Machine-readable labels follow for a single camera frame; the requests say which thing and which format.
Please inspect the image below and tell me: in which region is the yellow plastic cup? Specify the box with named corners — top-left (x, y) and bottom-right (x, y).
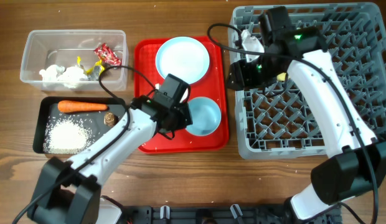
top-left (276, 73), bottom-right (289, 82)

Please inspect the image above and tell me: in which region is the blue plastic bowl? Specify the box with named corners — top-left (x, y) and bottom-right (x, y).
top-left (186, 96), bottom-right (222, 136)

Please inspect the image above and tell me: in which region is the brown food lump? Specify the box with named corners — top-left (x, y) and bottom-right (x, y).
top-left (103, 112), bottom-right (118, 128)

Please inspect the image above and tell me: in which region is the yellow snack wrapper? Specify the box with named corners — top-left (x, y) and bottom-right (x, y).
top-left (77, 56), bottom-right (105, 81)

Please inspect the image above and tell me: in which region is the red snack wrapper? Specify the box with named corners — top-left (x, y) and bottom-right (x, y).
top-left (94, 43), bottom-right (121, 66)

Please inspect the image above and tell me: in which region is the white cooked rice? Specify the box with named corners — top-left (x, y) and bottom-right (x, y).
top-left (43, 119), bottom-right (93, 154)

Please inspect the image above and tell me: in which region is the white napkin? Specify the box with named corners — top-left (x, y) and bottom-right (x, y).
top-left (39, 64), bottom-right (65, 88)
top-left (57, 66), bottom-right (88, 89)

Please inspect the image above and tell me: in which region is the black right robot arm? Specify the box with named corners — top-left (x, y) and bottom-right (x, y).
top-left (228, 6), bottom-right (386, 223)

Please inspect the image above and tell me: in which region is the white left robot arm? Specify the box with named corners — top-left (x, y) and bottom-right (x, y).
top-left (20, 75), bottom-right (192, 223)

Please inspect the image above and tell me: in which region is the grey dishwasher rack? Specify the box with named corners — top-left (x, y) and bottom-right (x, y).
top-left (235, 2), bottom-right (386, 159)

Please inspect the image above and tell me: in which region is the clear plastic waste bin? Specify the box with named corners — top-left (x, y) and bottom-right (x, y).
top-left (20, 29), bottom-right (129, 91)

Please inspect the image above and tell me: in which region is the red plastic tray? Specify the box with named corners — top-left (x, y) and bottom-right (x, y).
top-left (134, 36), bottom-right (229, 154)

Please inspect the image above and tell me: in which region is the light blue plate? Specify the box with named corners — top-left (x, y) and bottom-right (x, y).
top-left (155, 37), bottom-right (210, 84)

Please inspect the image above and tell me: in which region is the orange carrot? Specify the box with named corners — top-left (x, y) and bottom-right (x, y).
top-left (57, 100), bottom-right (108, 113)

